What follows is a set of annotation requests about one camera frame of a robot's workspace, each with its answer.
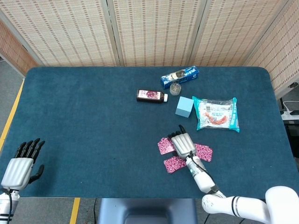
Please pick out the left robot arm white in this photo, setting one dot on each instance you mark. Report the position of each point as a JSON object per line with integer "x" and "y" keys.
{"x": 7, "y": 207}

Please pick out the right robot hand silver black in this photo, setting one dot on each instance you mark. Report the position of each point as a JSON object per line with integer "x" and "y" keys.
{"x": 183, "y": 144}

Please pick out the teal plastic sausage packet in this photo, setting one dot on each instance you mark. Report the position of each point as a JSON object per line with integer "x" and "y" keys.
{"x": 217, "y": 114}

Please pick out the light blue cube block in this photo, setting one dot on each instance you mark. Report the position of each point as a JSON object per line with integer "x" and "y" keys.
{"x": 184, "y": 108}

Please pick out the brown bottle white cap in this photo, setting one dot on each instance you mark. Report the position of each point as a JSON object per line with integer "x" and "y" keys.
{"x": 149, "y": 96}

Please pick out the woven bamboo folding screen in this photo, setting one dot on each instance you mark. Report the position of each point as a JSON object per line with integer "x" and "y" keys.
{"x": 151, "y": 30}

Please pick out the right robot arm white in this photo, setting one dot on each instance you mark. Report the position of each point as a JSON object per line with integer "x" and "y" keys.
{"x": 245, "y": 205}

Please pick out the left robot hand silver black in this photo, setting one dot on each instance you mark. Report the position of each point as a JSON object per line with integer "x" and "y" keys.
{"x": 17, "y": 172}

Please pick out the blue felt table cover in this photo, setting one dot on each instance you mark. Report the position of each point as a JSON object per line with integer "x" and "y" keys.
{"x": 93, "y": 128}

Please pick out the long blue carton box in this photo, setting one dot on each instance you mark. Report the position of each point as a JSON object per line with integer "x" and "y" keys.
{"x": 189, "y": 74}

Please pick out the small clear glass jar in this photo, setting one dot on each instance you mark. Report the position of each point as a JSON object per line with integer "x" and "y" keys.
{"x": 175, "y": 89}

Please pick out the blue-grey robot torso base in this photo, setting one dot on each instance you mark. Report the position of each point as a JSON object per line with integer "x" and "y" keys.
{"x": 147, "y": 212}

